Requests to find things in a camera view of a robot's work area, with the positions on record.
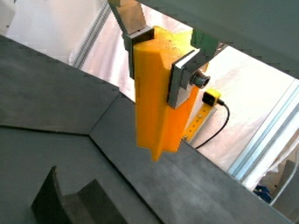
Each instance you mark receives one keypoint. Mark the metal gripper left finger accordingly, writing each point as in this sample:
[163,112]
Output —
[131,20]

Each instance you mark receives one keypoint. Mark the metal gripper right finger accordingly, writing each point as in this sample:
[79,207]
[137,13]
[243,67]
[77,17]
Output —
[186,74]

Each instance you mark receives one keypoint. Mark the orange star prism block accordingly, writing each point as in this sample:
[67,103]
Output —
[159,123]

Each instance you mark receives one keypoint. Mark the black curved fixture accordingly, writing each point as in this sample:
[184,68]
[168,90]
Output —
[85,207]

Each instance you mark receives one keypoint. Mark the yellow sensor box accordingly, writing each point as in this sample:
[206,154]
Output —
[211,96]

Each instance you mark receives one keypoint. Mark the yellow perforated bracket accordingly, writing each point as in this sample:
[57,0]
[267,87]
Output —
[196,122]

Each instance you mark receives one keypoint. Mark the aluminium frame profile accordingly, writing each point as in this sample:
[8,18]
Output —
[270,129]

